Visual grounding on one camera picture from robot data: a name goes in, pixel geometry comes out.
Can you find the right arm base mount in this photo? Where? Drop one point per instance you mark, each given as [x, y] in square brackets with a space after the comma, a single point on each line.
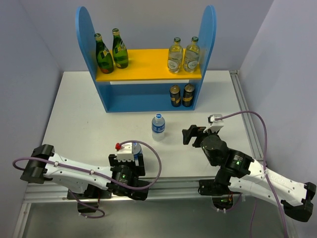
[223, 200]

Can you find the clear glass bottle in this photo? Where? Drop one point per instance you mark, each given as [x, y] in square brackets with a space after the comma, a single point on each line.
[192, 54]
[175, 56]

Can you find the aluminium front rail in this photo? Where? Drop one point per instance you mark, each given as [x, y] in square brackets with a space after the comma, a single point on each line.
[164, 188]

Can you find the plastic water bottle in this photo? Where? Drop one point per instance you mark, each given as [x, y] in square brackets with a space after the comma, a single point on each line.
[137, 150]
[158, 127]

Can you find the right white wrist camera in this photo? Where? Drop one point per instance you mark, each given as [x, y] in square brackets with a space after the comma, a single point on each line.
[216, 124]

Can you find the green glass bottle front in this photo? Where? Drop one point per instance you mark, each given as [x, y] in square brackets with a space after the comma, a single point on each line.
[119, 50]

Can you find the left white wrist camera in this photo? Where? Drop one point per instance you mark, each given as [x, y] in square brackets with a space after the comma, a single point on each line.
[124, 152]

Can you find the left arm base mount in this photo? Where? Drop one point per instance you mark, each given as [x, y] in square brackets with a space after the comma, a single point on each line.
[88, 203]

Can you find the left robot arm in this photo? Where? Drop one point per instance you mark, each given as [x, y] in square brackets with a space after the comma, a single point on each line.
[47, 165]

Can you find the green glass bottle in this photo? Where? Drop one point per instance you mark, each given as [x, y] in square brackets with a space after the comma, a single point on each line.
[103, 56]
[119, 50]

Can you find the right black can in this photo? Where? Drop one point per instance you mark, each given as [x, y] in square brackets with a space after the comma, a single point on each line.
[188, 95]

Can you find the aluminium side rail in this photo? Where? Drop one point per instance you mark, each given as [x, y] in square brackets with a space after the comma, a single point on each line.
[247, 117]

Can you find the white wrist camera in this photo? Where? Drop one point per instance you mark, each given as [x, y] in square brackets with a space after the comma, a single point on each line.
[124, 152]
[216, 124]

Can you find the blue and yellow shelf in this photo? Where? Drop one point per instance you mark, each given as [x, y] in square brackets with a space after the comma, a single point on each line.
[144, 85]

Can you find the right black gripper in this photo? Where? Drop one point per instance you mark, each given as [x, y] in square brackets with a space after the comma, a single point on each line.
[194, 131]

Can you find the left black can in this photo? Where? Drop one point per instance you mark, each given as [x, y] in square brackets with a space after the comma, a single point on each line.
[175, 96]

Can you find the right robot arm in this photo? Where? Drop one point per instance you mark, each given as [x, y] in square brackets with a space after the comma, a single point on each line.
[240, 173]

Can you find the black can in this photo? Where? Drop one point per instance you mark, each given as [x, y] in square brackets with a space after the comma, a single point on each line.
[175, 96]
[188, 95]

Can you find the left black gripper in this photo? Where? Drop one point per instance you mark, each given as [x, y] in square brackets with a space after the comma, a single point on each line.
[138, 170]

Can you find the plastic water bottle front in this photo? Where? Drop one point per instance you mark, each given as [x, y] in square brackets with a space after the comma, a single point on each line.
[137, 150]

